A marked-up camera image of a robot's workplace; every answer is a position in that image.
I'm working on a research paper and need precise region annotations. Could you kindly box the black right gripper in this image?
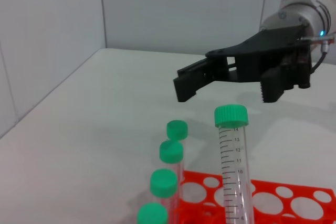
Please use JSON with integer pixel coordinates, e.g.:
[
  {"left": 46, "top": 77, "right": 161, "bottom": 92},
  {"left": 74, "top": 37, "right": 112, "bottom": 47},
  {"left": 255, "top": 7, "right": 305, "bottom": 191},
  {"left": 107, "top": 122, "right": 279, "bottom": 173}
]
[{"left": 205, "top": 24, "right": 313, "bottom": 104}]

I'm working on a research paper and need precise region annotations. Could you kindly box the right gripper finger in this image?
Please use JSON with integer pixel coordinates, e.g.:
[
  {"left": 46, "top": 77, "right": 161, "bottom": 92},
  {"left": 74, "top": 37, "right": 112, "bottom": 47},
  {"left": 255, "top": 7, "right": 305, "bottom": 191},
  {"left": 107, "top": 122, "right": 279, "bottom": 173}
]
[{"left": 172, "top": 59, "right": 216, "bottom": 103}]

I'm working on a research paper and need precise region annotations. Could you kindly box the green-capped clear test tube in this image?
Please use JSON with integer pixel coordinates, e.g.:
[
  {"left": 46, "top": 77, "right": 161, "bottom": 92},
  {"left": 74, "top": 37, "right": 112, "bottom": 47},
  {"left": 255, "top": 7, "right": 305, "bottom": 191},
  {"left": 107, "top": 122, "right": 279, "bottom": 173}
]
[
  {"left": 136, "top": 202, "right": 169, "bottom": 224},
  {"left": 166, "top": 120, "right": 189, "bottom": 156},
  {"left": 149, "top": 168, "right": 182, "bottom": 224},
  {"left": 159, "top": 140, "right": 186, "bottom": 185},
  {"left": 214, "top": 104, "right": 254, "bottom": 224}
]

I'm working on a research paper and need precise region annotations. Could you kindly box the orange test tube rack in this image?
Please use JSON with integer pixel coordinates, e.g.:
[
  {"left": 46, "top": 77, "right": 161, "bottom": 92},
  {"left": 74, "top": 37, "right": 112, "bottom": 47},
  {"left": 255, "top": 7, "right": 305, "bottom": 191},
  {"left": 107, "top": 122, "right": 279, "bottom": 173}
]
[{"left": 173, "top": 170, "right": 336, "bottom": 224}]

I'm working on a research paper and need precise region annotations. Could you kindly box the right arm connector cable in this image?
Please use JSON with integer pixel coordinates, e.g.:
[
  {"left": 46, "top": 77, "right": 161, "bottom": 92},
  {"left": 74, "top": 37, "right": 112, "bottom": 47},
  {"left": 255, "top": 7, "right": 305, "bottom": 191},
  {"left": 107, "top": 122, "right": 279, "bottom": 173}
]
[{"left": 299, "top": 31, "right": 336, "bottom": 74}]

